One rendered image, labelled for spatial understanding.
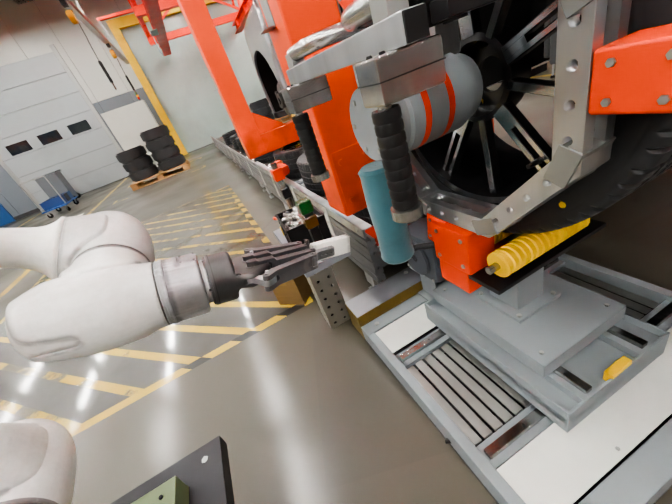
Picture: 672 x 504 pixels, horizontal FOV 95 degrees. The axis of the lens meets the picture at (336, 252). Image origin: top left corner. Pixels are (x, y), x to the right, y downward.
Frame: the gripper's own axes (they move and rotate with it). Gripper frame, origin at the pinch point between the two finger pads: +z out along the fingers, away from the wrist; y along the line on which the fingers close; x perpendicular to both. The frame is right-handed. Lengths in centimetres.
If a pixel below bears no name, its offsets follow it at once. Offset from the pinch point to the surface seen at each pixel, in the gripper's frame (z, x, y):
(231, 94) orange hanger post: 37, -45, 236
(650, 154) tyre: 34.7, -13.0, -26.5
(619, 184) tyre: 36.1, -8.5, -23.7
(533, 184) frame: 27.7, -8.8, -16.3
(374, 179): 18.9, -7.2, 13.7
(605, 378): 58, 41, -24
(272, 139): 65, -8, 235
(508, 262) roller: 34.3, 8.7, -10.3
